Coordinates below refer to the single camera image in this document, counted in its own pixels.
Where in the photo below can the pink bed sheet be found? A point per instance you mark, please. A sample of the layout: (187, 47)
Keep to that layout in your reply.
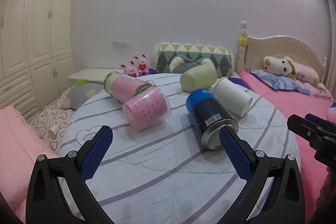
(294, 108)

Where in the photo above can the cream plush dog toy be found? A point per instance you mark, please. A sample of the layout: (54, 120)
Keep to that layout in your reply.
(291, 66)

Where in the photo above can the pink pillow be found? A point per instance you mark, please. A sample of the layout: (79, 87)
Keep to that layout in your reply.
(15, 150)

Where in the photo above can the cream wardrobe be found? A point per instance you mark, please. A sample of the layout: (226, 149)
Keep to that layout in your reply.
(31, 37)

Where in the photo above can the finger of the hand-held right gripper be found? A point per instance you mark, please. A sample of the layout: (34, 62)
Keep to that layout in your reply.
(304, 128)
(321, 121)

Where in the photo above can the pink plush item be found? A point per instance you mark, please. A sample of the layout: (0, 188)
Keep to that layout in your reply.
(331, 113)

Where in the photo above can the cream wooden headboard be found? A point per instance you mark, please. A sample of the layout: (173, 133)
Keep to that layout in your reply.
(283, 52)

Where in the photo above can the triangle pattern bolster cushion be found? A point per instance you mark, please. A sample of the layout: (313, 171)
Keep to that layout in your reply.
(194, 52)

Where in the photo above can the grey flower pillow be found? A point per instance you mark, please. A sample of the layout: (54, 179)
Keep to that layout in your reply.
(82, 92)

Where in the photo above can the white nightstand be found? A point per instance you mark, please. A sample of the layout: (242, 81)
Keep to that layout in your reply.
(88, 74)

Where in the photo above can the grey plush toy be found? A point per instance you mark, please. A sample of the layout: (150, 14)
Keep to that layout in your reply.
(187, 64)

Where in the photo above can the striped round table cloth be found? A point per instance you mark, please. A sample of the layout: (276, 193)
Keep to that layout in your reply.
(162, 171)

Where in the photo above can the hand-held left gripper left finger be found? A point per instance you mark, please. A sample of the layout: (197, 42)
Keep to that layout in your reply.
(96, 151)

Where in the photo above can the person's right hand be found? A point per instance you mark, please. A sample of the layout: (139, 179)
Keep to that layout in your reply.
(329, 187)

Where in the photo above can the yellow star ornament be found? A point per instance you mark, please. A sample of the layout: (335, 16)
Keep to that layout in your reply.
(242, 40)

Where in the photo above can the pale green cup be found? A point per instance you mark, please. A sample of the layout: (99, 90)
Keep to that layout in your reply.
(198, 79)

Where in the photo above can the blue floral pillow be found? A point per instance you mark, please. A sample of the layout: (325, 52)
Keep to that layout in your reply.
(282, 82)

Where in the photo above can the white paper cup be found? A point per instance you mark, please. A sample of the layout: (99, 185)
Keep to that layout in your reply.
(232, 100)

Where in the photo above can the heart print bed sheet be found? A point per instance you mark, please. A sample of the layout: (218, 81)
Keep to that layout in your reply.
(52, 116)

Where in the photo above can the small white cup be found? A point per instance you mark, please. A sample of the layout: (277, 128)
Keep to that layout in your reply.
(52, 131)

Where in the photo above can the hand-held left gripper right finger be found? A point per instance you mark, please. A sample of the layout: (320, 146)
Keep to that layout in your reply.
(234, 153)

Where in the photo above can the blue and black metal cup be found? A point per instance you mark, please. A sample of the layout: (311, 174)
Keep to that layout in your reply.
(207, 115)

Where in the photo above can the clear cup with pink liner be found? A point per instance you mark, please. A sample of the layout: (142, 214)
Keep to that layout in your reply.
(147, 110)

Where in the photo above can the pink bunny plush toy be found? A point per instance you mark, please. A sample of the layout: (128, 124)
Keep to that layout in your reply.
(142, 64)
(131, 69)

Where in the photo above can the clear pink cup, green base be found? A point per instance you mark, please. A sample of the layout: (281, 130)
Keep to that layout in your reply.
(123, 87)

